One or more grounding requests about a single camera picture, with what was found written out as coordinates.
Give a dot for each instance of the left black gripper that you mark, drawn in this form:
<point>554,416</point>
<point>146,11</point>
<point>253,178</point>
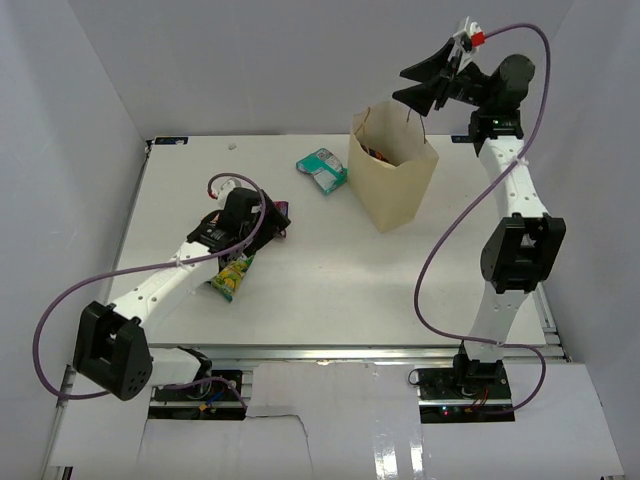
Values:
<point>275,222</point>

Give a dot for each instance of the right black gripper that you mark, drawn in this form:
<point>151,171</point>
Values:
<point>423,97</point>

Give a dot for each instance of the teal snack packet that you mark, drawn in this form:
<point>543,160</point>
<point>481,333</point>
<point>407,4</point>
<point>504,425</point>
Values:
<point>325,169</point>

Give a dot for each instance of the green yellow snack packet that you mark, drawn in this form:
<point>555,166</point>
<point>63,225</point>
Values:
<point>229,279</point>

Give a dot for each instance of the large dark purple snack bag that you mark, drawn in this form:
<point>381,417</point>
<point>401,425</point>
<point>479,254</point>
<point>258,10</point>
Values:
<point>374,153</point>

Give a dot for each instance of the purple candy packet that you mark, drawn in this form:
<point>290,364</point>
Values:
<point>283,207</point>

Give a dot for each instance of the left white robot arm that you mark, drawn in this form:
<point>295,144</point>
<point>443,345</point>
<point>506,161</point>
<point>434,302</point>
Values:
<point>112,344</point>

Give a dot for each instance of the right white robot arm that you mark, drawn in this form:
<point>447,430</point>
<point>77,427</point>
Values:
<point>523,247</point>

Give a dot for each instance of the brown paper bag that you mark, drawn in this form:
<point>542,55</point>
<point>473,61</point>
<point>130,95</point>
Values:
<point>391,193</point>

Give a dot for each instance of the white paper sheet front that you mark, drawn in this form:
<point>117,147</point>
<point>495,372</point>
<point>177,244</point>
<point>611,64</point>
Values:
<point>343,421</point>

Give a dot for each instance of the aluminium table frame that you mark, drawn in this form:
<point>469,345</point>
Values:
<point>335,288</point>

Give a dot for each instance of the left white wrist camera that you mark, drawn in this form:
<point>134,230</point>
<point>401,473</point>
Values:
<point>220,194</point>

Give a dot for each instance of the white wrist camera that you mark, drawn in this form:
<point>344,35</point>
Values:
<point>467,39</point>
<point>220,194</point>

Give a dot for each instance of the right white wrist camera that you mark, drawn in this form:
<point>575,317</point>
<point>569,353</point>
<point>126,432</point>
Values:
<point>467,39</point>

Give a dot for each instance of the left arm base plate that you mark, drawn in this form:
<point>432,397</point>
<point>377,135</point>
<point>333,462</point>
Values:
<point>214,401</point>

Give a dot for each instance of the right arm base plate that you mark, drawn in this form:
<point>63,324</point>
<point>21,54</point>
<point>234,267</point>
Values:
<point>442,401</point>

